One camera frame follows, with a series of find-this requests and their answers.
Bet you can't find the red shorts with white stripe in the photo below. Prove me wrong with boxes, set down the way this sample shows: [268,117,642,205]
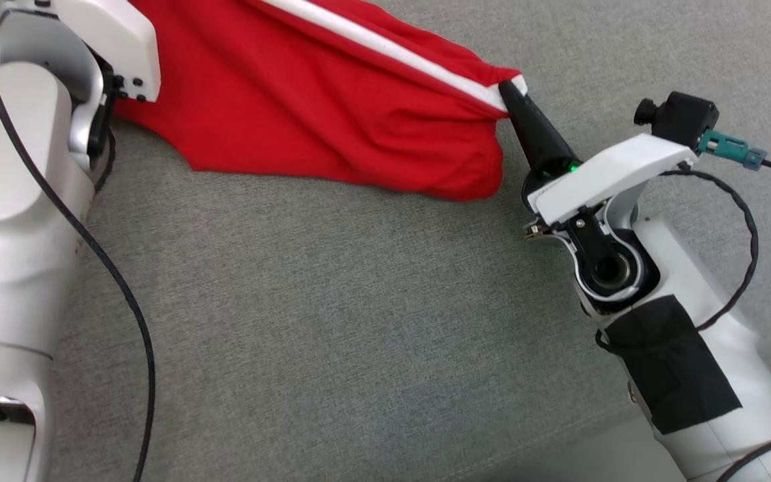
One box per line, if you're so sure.
[112,0,529,203]

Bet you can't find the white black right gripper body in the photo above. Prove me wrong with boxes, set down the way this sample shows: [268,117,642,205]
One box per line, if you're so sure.
[523,134,697,232]

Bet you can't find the teal right camera connector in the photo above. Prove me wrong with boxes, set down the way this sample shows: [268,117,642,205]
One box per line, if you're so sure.
[697,129,768,171]

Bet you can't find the thin twisted black cable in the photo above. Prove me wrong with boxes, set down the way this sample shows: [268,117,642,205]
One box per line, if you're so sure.
[596,169,760,352]

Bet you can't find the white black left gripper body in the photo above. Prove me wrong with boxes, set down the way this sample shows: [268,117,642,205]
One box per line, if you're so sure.
[54,0,162,102]

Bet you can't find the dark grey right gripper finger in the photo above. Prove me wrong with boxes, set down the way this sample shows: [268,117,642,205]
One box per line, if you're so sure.
[511,80,582,167]
[499,80,553,173]

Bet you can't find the black left camera cable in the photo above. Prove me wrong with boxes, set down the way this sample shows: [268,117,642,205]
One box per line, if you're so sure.
[0,0,157,482]

